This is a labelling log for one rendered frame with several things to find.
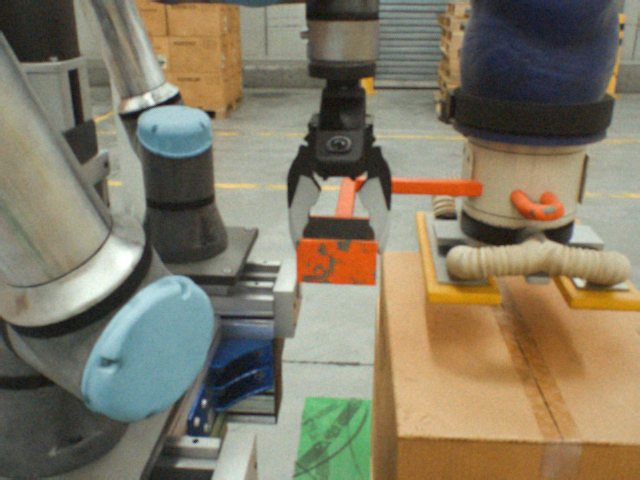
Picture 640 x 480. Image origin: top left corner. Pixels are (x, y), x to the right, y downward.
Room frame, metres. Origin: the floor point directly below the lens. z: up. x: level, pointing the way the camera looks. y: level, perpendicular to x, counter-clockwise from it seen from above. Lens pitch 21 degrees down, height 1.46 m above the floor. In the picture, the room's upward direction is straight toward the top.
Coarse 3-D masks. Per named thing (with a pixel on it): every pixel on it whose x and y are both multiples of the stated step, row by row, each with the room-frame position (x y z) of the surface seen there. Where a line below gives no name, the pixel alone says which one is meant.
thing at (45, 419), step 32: (0, 384) 0.48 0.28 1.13; (32, 384) 0.48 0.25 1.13; (0, 416) 0.48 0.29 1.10; (32, 416) 0.48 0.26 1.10; (64, 416) 0.49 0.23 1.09; (96, 416) 0.51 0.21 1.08; (0, 448) 0.47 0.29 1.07; (32, 448) 0.47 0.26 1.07; (64, 448) 0.48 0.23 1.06; (96, 448) 0.49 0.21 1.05
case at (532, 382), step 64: (384, 256) 1.21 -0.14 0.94; (384, 320) 1.02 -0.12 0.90; (448, 320) 0.94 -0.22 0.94; (512, 320) 0.94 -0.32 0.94; (576, 320) 0.94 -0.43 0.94; (384, 384) 0.94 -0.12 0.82; (448, 384) 0.76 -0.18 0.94; (512, 384) 0.76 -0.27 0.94; (576, 384) 0.76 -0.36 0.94; (384, 448) 0.87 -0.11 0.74; (448, 448) 0.65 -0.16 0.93; (512, 448) 0.64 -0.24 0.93; (576, 448) 0.64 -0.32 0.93
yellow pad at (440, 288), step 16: (416, 224) 1.09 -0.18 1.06; (432, 224) 1.04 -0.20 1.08; (432, 240) 0.97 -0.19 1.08; (432, 256) 0.91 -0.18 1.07; (432, 272) 0.85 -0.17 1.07; (432, 288) 0.80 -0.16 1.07; (448, 288) 0.80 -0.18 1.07; (464, 288) 0.80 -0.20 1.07; (480, 288) 0.80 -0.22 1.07; (496, 288) 0.80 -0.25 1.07; (464, 304) 0.79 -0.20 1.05; (480, 304) 0.78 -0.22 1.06; (496, 304) 0.78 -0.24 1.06
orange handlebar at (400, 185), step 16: (352, 192) 0.85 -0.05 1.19; (400, 192) 0.91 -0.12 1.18; (416, 192) 0.91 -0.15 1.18; (432, 192) 0.90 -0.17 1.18; (448, 192) 0.90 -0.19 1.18; (464, 192) 0.90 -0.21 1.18; (480, 192) 0.90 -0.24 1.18; (512, 192) 0.87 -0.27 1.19; (544, 192) 0.86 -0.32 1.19; (352, 208) 0.79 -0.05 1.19; (528, 208) 0.80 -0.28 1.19; (544, 208) 0.79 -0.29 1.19; (560, 208) 0.80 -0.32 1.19
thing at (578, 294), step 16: (576, 224) 1.06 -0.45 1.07; (560, 288) 0.82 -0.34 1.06; (576, 288) 0.80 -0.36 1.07; (592, 288) 0.79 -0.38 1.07; (608, 288) 0.79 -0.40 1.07; (624, 288) 0.79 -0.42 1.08; (576, 304) 0.77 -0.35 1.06; (592, 304) 0.77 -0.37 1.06; (608, 304) 0.77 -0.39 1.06; (624, 304) 0.77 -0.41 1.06
